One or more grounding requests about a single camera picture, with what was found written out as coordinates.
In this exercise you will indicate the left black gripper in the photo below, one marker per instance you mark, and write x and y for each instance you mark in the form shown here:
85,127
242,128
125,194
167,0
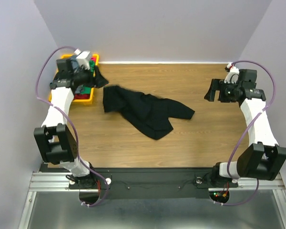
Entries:
92,79

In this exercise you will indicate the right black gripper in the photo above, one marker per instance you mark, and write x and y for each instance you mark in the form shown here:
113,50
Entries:
218,84

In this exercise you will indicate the black t shirt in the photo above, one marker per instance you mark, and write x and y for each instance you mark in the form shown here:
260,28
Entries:
149,114

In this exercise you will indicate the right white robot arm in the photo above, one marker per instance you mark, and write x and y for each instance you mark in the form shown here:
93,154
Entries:
264,157

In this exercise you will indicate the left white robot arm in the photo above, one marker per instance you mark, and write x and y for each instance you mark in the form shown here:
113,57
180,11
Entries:
56,143

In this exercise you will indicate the green t shirt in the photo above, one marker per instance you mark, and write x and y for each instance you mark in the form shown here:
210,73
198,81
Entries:
86,89

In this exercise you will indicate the grey blue t shirt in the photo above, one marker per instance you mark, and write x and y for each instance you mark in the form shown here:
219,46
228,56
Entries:
75,68

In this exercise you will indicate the red t shirt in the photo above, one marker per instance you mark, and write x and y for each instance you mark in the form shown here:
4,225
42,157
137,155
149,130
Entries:
85,91

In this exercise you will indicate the yellow plastic bin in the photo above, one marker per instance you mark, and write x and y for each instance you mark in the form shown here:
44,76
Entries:
86,99

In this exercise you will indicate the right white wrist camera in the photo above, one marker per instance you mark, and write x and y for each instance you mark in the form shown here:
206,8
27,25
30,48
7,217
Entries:
232,73

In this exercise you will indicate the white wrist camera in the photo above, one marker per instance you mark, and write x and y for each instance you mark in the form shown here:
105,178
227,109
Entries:
232,73
83,58

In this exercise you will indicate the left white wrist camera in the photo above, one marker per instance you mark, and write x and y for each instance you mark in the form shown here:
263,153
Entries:
83,58

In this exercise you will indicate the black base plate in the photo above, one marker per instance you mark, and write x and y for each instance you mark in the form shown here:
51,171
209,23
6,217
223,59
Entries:
157,183

